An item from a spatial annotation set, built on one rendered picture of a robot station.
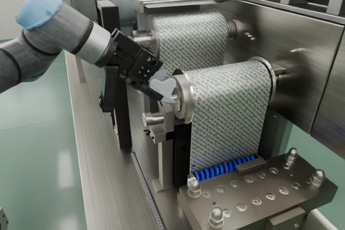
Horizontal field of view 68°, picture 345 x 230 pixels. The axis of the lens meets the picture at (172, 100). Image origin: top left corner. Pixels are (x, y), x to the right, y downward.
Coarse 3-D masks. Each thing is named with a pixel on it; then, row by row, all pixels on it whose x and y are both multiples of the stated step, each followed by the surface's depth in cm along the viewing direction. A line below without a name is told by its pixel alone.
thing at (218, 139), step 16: (240, 112) 70; (256, 112) 73; (192, 128) 66; (208, 128) 68; (224, 128) 71; (240, 128) 73; (256, 128) 76; (192, 144) 69; (208, 144) 71; (224, 144) 74; (240, 144) 77; (256, 144) 79; (192, 160) 72; (208, 160) 74; (224, 160) 77
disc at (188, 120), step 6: (174, 72) 69; (180, 72) 65; (186, 78) 62; (186, 84) 63; (192, 90) 61; (192, 96) 61; (192, 102) 62; (192, 108) 62; (192, 114) 63; (186, 120) 67; (192, 120) 65
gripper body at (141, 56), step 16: (112, 32) 53; (112, 48) 50; (128, 48) 53; (144, 48) 59; (96, 64) 51; (128, 64) 55; (144, 64) 55; (160, 64) 55; (128, 80) 54; (144, 80) 57
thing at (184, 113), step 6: (174, 78) 66; (180, 78) 64; (180, 84) 63; (180, 90) 63; (186, 90) 62; (186, 96) 62; (186, 102) 62; (186, 108) 63; (180, 114) 66; (186, 114) 65
